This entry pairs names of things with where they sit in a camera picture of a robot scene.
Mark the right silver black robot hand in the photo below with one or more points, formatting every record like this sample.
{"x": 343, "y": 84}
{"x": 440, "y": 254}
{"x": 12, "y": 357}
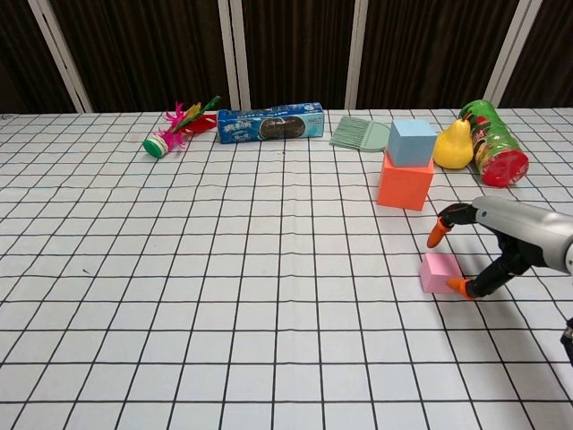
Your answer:
{"x": 524, "y": 228}

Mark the small pink foam cube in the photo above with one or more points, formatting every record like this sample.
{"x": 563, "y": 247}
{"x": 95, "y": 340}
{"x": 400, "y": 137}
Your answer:
{"x": 438, "y": 271}

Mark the medium blue foam cube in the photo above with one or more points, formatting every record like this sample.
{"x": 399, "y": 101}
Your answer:
{"x": 412, "y": 143}

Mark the green chips can red lid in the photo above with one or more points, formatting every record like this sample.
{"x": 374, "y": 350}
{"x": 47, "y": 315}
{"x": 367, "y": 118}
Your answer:
{"x": 492, "y": 143}

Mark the yellow toy pear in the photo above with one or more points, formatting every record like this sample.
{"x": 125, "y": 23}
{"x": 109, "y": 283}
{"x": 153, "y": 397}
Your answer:
{"x": 453, "y": 148}

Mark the large orange foam cube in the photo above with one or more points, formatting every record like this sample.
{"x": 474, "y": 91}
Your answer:
{"x": 403, "y": 186}

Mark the mint green dustpan brush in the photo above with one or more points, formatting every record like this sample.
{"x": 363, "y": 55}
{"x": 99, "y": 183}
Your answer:
{"x": 358, "y": 133}

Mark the blue cookie package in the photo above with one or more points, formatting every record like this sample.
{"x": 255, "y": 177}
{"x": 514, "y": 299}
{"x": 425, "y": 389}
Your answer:
{"x": 271, "y": 123}

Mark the white checkered tablecloth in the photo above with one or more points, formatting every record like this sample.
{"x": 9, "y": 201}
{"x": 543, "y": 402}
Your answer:
{"x": 224, "y": 291}

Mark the pink feather shuttlecock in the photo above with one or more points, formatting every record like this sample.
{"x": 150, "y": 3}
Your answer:
{"x": 172, "y": 132}

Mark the black folding screen white frame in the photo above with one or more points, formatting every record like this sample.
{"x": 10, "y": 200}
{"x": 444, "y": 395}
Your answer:
{"x": 286, "y": 49}

